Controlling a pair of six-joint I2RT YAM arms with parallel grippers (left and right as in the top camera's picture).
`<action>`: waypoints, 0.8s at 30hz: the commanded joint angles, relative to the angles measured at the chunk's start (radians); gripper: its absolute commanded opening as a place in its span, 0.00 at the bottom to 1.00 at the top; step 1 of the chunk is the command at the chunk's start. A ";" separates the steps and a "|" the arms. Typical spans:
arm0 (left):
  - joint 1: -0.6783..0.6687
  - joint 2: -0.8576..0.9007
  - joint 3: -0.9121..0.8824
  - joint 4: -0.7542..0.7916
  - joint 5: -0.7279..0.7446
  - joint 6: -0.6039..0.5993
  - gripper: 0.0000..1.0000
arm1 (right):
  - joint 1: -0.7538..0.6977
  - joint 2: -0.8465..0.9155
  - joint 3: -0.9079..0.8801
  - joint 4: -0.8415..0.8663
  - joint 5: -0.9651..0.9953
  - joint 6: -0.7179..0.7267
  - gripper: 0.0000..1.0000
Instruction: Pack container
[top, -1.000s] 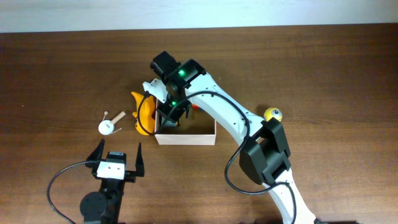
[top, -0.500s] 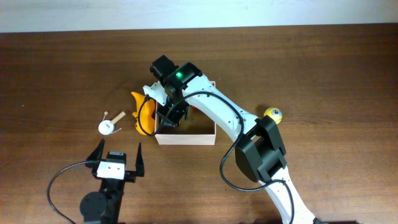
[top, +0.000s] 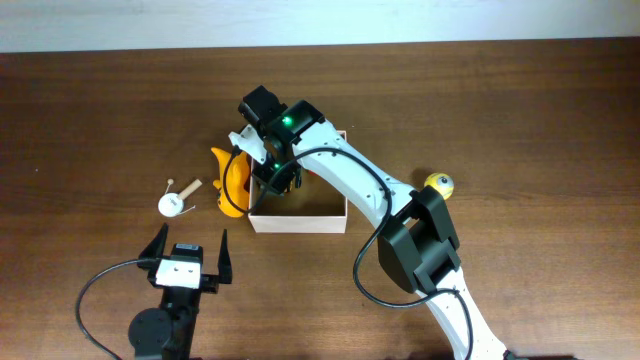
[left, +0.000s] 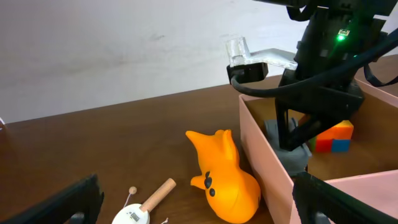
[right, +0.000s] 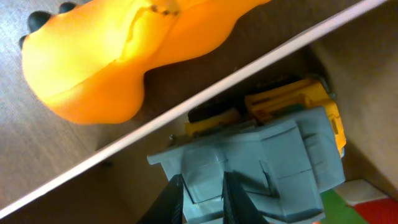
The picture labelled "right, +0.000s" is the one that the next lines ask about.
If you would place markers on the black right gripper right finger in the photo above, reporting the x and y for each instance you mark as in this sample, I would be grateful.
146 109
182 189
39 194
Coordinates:
237 206

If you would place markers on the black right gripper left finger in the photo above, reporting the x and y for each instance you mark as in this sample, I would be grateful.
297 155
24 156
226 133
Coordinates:
167 208

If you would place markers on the yellow grey toy truck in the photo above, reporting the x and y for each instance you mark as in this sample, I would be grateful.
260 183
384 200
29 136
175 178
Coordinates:
284 157

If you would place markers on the multicoloured puzzle cube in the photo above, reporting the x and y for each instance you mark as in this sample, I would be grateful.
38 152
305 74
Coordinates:
357 202

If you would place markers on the orange rubber animal toy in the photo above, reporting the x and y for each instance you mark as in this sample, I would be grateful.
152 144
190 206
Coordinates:
87 62

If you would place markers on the pink cardboard box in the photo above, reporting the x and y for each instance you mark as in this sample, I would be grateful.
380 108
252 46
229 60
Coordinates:
55 171

